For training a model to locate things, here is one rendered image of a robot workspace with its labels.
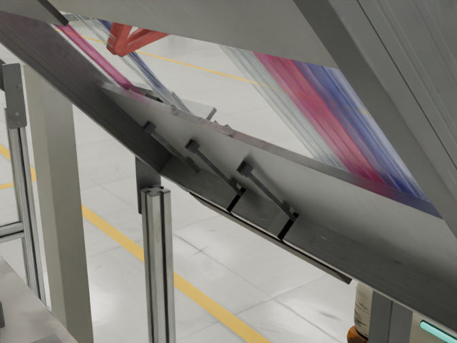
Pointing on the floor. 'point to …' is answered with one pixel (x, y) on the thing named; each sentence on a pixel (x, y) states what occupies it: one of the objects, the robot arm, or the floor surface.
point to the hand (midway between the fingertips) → (117, 47)
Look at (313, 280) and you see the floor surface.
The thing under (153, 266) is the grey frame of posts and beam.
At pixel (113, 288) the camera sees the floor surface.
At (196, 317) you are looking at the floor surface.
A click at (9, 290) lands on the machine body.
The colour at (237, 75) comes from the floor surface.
